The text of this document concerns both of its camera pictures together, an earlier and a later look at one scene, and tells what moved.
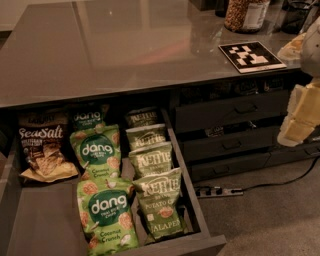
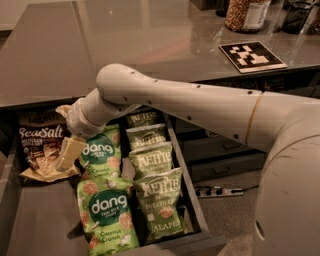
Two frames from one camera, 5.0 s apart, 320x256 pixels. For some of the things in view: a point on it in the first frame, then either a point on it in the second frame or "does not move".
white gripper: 312,50 → 77,120
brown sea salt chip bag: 44,146 does not move
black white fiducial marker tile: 250,57 does not move
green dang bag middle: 97,152 does not move
